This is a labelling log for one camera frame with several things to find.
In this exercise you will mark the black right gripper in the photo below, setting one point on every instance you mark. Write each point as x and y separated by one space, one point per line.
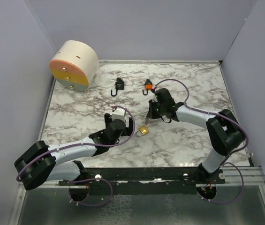
150 114

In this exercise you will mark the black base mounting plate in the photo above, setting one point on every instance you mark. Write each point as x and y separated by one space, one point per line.
143 181

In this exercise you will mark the black Kaijing padlock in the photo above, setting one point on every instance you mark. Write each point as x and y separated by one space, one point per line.
119 85

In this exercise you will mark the brass padlock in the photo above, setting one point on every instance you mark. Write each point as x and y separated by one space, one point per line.
143 130

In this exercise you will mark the orange and black padlock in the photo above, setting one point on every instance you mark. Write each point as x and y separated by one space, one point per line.
147 87

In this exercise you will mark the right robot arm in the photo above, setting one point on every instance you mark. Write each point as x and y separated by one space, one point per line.
224 133

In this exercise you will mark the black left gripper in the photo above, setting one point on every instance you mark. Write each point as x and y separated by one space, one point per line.
128 131

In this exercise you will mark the aluminium frame rail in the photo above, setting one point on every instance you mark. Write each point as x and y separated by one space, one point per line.
251 176

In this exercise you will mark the cream cylinder with coloured face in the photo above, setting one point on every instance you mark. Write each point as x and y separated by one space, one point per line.
74 65

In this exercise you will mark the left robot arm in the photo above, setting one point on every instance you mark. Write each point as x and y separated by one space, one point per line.
42 162

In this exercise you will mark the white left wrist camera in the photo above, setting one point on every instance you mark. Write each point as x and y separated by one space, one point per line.
118 113

